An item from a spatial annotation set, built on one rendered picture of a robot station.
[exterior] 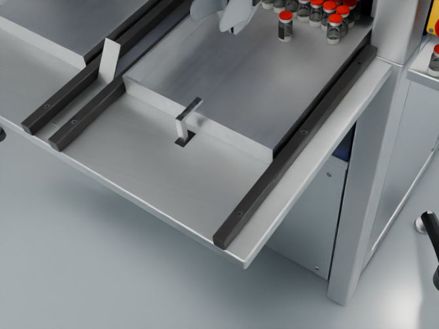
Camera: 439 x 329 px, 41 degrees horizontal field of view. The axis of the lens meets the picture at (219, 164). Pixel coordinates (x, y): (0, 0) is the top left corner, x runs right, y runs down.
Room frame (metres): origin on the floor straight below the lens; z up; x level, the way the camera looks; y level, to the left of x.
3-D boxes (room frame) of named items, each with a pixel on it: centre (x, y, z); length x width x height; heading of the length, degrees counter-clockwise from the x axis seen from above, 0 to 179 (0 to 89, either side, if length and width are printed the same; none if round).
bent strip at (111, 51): (0.63, 0.18, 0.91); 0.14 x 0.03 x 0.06; 139
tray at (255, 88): (0.68, -0.08, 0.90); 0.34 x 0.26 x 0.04; 139
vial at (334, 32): (0.69, -0.20, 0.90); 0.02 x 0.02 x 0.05
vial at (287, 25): (0.71, -0.13, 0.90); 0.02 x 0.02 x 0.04
